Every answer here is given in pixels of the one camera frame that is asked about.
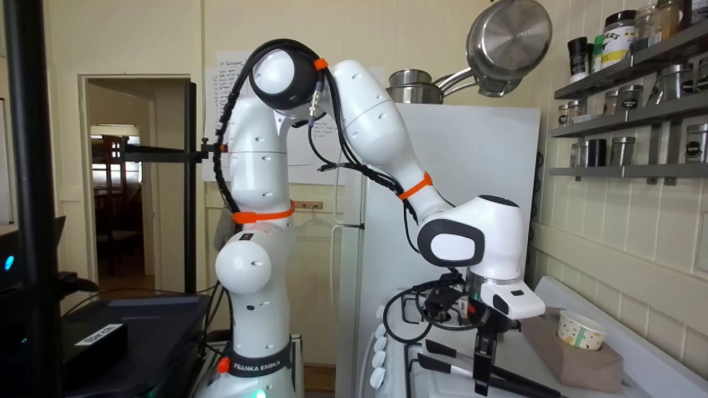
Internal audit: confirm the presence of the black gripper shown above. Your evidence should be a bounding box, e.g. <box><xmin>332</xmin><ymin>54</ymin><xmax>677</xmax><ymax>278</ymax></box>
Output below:
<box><xmin>470</xmin><ymin>304</ymin><xmax>513</xmax><ymax>398</ymax></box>

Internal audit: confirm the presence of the white cutting board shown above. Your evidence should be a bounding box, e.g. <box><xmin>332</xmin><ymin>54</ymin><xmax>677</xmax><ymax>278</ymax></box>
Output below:
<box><xmin>411</xmin><ymin>317</ymin><xmax>655</xmax><ymax>398</ymax></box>

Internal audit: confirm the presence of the brown cardboard box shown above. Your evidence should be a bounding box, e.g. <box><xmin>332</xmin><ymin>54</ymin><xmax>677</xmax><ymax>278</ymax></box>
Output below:
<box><xmin>520</xmin><ymin>307</ymin><xmax>626</xmax><ymax>393</ymax></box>

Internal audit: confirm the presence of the white gas stove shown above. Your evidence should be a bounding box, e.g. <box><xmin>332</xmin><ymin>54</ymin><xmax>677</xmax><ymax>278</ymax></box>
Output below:
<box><xmin>357</xmin><ymin>274</ymin><xmax>708</xmax><ymax>398</ymax></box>

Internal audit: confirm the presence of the white paper cup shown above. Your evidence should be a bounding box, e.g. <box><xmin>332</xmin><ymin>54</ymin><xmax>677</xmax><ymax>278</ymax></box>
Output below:
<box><xmin>555</xmin><ymin>307</ymin><xmax>607</xmax><ymax>352</ymax></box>

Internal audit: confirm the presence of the white refrigerator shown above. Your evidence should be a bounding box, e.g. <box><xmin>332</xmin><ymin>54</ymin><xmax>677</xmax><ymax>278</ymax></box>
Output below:
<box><xmin>333</xmin><ymin>103</ymin><xmax>541</xmax><ymax>398</ymax></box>

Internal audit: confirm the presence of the glass spice jar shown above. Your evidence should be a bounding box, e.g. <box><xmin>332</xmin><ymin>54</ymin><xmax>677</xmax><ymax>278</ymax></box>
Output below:
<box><xmin>568</xmin><ymin>140</ymin><xmax>591</xmax><ymax>169</ymax></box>
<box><xmin>651</xmin><ymin>62</ymin><xmax>693</xmax><ymax>106</ymax></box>
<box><xmin>683</xmin><ymin>123</ymin><xmax>708</xmax><ymax>166</ymax></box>
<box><xmin>621</xmin><ymin>83</ymin><xmax>646</xmax><ymax>114</ymax></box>
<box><xmin>558</xmin><ymin>98</ymin><xmax>582</xmax><ymax>128</ymax></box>
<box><xmin>585</xmin><ymin>138</ymin><xmax>607</xmax><ymax>169</ymax></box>
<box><xmin>607</xmin><ymin>135</ymin><xmax>637</xmax><ymax>169</ymax></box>
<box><xmin>635</xmin><ymin>6</ymin><xmax>659</xmax><ymax>54</ymax></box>
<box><xmin>601</xmin><ymin>87</ymin><xmax>626</xmax><ymax>117</ymax></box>

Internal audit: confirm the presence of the steel pot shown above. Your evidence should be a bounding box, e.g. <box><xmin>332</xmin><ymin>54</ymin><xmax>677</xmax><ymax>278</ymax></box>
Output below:
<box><xmin>384</xmin><ymin>66</ymin><xmax>446</xmax><ymax>106</ymax></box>

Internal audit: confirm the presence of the dark spice jar black lid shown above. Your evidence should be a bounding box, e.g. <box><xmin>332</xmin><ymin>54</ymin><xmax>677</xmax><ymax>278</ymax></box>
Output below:
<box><xmin>567</xmin><ymin>35</ymin><xmax>592</xmax><ymax>84</ymax></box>

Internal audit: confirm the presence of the hanging steel pan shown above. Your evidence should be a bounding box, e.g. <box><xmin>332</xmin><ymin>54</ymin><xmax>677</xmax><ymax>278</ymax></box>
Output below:
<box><xmin>434</xmin><ymin>0</ymin><xmax>553</xmax><ymax>100</ymax></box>

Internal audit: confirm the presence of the black equipment case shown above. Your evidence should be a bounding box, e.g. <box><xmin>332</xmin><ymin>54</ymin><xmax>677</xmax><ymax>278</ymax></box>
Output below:
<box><xmin>59</xmin><ymin>292</ymin><xmax>214</xmax><ymax>398</ymax></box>

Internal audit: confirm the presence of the large jar with white label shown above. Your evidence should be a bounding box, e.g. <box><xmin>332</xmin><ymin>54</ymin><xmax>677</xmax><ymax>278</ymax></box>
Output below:
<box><xmin>591</xmin><ymin>9</ymin><xmax>638</xmax><ymax>73</ymax></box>

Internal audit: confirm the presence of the white paper sheet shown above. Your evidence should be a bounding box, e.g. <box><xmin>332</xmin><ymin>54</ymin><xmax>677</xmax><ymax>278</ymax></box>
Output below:
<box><xmin>204</xmin><ymin>50</ymin><xmax>257</xmax><ymax>183</ymax></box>

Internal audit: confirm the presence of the brown spice jar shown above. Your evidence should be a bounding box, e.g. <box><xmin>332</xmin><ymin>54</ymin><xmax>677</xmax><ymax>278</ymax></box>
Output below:
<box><xmin>652</xmin><ymin>0</ymin><xmax>690</xmax><ymax>45</ymax></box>

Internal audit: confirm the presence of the thick black pole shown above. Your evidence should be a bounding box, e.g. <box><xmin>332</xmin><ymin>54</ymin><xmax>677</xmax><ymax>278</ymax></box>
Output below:
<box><xmin>2</xmin><ymin>0</ymin><xmax>66</xmax><ymax>398</ymax></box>

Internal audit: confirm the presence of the dark monitor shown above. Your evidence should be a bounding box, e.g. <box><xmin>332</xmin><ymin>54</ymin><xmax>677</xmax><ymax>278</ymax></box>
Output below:
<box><xmin>0</xmin><ymin>213</ymin><xmax>69</xmax><ymax>296</ymax></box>

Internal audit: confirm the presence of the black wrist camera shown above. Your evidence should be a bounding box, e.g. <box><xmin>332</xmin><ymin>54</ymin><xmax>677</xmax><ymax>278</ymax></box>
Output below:
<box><xmin>417</xmin><ymin>277</ymin><xmax>468</xmax><ymax>320</ymax></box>

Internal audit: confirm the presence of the metal wall spice rack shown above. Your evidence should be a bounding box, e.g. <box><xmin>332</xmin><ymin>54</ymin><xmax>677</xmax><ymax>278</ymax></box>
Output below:
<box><xmin>548</xmin><ymin>17</ymin><xmax>708</xmax><ymax>186</ymax></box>

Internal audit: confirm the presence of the black camera stand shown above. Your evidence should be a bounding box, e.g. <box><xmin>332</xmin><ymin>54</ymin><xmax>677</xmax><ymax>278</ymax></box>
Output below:
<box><xmin>90</xmin><ymin>78</ymin><xmax>224</xmax><ymax>298</ymax></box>

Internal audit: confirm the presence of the white door frame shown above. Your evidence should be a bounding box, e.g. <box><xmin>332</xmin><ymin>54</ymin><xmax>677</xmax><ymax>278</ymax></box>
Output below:
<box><xmin>74</xmin><ymin>72</ymin><xmax>204</xmax><ymax>298</ymax></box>

